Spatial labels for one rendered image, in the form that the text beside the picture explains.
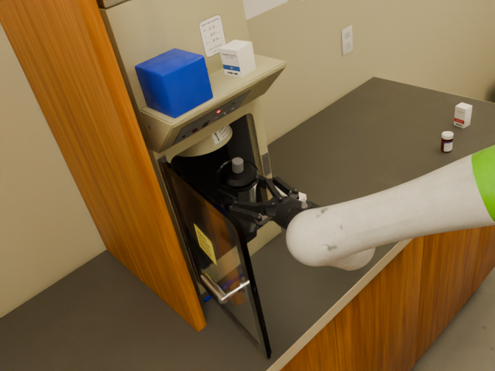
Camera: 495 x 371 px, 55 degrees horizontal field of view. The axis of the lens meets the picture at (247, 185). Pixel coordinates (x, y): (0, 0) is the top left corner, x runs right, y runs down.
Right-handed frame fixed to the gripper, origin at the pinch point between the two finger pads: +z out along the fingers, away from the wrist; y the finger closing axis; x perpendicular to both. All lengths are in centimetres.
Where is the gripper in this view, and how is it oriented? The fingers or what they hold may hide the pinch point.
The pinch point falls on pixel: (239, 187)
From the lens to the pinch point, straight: 121.6
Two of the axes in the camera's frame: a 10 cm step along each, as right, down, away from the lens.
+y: -7.2, 4.9, -4.8
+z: -6.7, -3.4, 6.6
